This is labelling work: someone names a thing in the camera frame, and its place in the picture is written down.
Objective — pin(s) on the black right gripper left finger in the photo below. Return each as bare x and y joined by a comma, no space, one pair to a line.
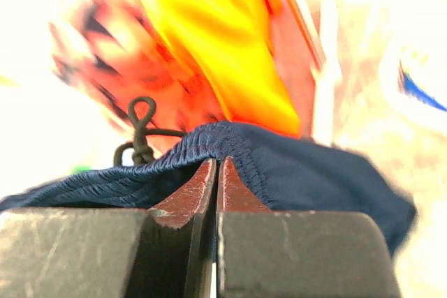
165,251

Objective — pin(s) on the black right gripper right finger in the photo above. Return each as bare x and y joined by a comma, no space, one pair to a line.
266,253

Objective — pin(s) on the navy blue shorts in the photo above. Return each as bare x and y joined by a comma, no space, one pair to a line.
284,173

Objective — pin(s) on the orange shorts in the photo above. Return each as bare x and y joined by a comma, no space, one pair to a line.
257,56

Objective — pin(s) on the pink patterned shorts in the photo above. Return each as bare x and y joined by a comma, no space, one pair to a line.
109,50

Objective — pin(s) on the blue cloth in basket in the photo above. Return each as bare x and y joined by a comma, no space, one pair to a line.
410,88

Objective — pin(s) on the white perforated plastic basket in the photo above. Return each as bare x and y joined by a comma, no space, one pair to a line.
423,57

